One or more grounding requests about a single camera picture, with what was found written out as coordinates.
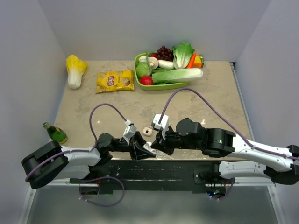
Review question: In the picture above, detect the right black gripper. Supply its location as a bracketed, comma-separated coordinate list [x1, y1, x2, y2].
[151, 123, 202, 155]

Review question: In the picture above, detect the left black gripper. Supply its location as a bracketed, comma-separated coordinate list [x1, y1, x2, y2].
[110, 131, 157, 160]

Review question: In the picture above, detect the white earbud charging case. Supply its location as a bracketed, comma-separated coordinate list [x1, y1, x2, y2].
[143, 142, 156, 153]

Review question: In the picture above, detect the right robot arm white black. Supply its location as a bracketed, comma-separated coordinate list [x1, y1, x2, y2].
[151, 114, 299, 185]

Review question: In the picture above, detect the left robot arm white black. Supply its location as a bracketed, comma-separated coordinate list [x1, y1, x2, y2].
[21, 132, 157, 189]

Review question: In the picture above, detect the beige earbud case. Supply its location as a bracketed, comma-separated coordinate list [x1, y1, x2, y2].
[142, 126, 153, 137]

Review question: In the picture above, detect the green plastic basket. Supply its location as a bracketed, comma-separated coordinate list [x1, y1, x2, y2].
[133, 53, 189, 91]

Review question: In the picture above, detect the red apple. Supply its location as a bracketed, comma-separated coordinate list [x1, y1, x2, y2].
[140, 76, 154, 85]

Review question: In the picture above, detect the long white green cabbage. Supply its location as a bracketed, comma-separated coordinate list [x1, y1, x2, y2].
[152, 68, 203, 84]

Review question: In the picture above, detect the yellow Lays chips bag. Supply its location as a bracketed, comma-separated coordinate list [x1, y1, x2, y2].
[95, 70, 134, 93]

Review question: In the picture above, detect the round green cabbage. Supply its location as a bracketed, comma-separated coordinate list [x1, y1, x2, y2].
[135, 62, 152, 79]

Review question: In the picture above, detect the white daikon radish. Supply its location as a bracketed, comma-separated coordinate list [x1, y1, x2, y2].
[158, 60, 174, 70]

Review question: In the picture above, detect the beige mushroom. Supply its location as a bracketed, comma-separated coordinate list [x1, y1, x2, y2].
[147, 57, 159, 70]

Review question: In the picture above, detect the green champagne bottle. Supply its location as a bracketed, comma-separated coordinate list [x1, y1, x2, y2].
[43, 122, 68, 145]

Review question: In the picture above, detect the orange carrot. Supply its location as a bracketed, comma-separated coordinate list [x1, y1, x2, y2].
[186, 53, 196, 69]

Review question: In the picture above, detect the purple grapes bunch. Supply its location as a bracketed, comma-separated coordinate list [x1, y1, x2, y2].
[155, 45, 174, 61]

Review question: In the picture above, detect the orange pumpkin slice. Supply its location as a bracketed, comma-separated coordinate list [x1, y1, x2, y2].
[193, 55, 204, 69]

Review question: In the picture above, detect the green leafy lettuce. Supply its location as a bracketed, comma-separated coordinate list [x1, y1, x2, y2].
[172, 42, 195, 69]

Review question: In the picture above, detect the yellow napa cabbage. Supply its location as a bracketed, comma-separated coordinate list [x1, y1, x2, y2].
[66, 55, 88, 89]

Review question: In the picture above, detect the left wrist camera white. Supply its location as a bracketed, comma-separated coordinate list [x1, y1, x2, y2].
[122, 119, 137, 144]

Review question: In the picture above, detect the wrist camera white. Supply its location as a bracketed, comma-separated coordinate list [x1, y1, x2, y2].
[151, 114, 169, 139]
[122, 119, 137, 144]

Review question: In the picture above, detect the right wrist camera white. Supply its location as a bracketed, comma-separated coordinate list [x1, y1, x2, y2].
[151, 114, 169, 139]

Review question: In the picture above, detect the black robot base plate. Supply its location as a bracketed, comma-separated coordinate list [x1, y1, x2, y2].
[70, 160, 233, 194]

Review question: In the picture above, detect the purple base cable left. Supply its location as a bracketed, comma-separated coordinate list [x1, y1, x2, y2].
[78, 175, 126, 208]

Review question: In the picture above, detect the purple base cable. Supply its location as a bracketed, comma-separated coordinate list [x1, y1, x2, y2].
[78, 175, 126, 208]
[209, 178, 235, 201]

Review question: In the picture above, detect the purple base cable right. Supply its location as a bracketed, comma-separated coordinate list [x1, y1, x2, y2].
[209, 178, 235, 201]

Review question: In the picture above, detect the aluminium frame rail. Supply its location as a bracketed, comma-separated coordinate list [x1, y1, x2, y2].
[229, 62, 276, 186]

